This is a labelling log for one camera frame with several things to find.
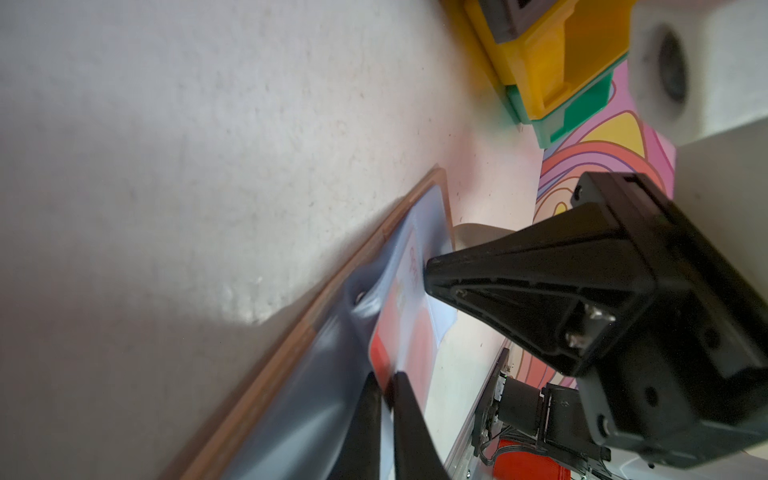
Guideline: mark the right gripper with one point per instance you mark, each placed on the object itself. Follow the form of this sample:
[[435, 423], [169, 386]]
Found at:
[[625, 282]]

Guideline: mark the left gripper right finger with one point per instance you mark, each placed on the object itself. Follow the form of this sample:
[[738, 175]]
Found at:
[[415, 456]]

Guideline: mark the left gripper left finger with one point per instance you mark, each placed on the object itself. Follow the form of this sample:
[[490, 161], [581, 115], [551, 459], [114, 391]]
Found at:
[[359, 457]]

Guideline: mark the pink white credit card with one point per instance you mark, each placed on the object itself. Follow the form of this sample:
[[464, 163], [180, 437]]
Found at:
[[404, 337]]

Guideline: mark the tan leather card holder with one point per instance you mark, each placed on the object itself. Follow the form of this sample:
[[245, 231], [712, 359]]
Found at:
[[290, 420]]

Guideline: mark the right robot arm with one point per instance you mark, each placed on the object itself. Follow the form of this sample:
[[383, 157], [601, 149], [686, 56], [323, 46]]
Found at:
[[549, 421]]

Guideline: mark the green plastic bin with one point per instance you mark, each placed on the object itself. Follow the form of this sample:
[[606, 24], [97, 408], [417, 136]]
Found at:
[[569, 115]]

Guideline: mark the yellow plastic bin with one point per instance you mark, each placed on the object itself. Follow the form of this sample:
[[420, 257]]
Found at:
[[557, 56]]

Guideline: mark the black plastic bin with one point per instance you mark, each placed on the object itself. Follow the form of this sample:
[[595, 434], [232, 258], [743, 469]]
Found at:
[[509, 19]]

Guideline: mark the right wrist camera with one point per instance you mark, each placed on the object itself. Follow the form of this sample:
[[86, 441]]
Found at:
[[698, 68]]

